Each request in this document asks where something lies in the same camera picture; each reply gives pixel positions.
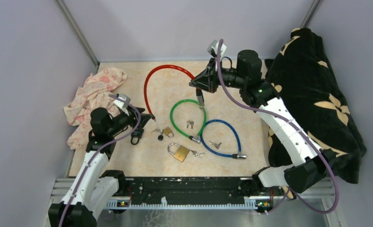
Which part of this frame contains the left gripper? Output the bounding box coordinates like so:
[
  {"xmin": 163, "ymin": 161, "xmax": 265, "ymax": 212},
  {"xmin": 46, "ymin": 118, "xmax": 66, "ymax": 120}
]
[{"xmin": 107, "ymin": 105, "xmax": 153, "ymax": 136}]

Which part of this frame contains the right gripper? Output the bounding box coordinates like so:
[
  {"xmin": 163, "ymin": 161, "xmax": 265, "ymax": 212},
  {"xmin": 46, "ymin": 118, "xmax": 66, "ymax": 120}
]
[{"xmin": 189, "ymin": 58, "xmax": 246, "ymax": 94}]

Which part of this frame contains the black cable lock head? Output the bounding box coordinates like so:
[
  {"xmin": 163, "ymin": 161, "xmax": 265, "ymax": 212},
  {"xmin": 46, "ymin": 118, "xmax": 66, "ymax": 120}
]
[{"xmin": 130, "ymin": 129, "xmax": 144, "ymax": 145}]

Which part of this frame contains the red cable lock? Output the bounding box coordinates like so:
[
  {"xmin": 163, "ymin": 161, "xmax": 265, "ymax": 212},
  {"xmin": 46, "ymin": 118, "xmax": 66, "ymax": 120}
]
[{"xmin": 143, "ymin": 64, "xmax": 195, "ymax": 121}]

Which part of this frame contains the black-headed key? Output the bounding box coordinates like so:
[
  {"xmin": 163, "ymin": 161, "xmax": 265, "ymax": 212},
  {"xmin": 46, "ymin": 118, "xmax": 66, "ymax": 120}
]
[{"xmin": 158, "ymin": 132, "xmax": 164, "ymax": 141}]

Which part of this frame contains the small brass padlock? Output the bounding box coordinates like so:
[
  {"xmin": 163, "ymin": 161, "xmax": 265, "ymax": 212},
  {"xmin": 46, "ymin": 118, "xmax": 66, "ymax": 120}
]
[{"xmin": 163, "ymin": 127, "xmax": 174, "ymax": 138}]

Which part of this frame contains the green lock key pair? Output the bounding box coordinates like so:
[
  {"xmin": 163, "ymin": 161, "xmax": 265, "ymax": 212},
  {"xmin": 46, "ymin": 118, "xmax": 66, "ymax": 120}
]
[{"xmin": 186, "ymin": 120, "xmax": 194, "ymax": 129}]

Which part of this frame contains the large brass padlock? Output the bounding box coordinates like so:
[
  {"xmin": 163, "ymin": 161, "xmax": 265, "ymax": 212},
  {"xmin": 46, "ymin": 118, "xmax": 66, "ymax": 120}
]
[{"xmin": 167, "ymin": 143, "xmax": 190, "ymax": 162}]

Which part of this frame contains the green cable lock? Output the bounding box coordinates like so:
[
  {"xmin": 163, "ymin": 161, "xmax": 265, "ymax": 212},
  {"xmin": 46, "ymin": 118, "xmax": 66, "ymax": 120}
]
[{"xmin": 169, "ymin": 99, "xmax": 207, "ymax": 144}]

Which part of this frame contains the silver key bunch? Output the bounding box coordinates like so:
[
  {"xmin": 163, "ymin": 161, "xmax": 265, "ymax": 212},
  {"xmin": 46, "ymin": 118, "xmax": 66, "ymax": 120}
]
[{"xmin": 190, "ymin": 150, "xmax": 205, "ymax": 158}]

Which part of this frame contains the blue cable lock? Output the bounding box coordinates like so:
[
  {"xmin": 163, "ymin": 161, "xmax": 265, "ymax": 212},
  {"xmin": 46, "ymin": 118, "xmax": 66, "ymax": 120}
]
[{"xmin": 200, "ymin": 119, "xmax": 247, "ymax": 159}]

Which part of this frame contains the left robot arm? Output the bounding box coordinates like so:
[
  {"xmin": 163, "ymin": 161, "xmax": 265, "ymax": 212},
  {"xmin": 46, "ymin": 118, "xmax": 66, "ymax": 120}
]
[{"xmin": 48, "ymin": 105, "xmax": 154, "ymax": 227}]

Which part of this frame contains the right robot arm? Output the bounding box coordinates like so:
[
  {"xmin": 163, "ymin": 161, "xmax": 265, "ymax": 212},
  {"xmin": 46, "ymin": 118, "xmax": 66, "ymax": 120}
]
[{"xmin": 189, "ymin": 49, "xmax": 336, "ymax": 195}]

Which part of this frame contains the pink patterned cloth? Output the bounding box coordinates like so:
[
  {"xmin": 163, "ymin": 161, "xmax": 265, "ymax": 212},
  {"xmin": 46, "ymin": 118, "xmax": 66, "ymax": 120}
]
[{"xmin": 63, "ymin": 68, "xmax": 127, "ymax": 150}]

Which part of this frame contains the black floral blanket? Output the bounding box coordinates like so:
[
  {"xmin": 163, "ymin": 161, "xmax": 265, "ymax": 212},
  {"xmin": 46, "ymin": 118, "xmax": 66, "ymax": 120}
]
[{"xmin": 265, "ymin": 28, "xmax": 367, "ymax": 184}]

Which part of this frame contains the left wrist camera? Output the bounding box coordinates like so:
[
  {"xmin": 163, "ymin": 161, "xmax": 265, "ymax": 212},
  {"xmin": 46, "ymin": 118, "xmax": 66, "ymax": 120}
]
[{"xmin": 114, "ymin": 94, "xmax": 131, "ymax": 116}]

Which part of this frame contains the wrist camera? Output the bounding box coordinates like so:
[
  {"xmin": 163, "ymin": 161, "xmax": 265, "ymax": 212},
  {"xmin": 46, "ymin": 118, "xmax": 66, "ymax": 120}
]
[
  {"xmin": 207, "ymin": 40, "xmax": 227, "ymax": 58},
  {"xmin": 114, "ymin": 94, "xmax": 131, "ymax": 116}
]

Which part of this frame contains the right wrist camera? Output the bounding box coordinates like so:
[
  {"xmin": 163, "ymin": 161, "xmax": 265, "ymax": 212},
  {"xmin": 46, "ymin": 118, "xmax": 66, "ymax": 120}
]
[{"xmin": 207, "ymin": 40, "xmax": 227, "ymax": 58}]

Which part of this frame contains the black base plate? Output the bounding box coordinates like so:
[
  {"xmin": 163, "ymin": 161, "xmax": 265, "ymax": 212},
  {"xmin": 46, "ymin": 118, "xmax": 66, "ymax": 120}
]
[{"xmin": 112, "ymin": 177, "xmax": 282, "ymax": 207}]

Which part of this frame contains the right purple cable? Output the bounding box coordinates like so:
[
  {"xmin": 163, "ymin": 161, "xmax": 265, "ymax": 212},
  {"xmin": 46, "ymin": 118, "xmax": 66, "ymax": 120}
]
[{"xmin": 215, "ymin": 39, "xmax": 340, "ymax": 216}]

